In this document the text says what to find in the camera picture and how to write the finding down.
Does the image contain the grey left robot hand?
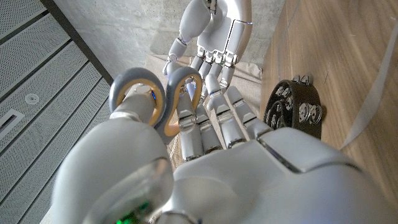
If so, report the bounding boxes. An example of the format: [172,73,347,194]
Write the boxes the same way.
[51,83,398,224]

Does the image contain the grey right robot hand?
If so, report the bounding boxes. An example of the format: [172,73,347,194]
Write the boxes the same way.
[162,0,253,105]

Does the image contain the scissors with tan handles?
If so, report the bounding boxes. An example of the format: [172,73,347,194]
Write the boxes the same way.
[108,67,205,146]

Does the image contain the clear tape strip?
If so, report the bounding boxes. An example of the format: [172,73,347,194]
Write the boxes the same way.
[340,24,398,150]

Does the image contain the beige striped curtain backdrop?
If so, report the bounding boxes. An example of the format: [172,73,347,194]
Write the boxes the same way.
[146,54,264,170]

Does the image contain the black half-moon tambourine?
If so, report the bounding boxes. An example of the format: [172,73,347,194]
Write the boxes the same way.
[262,73,323,140]

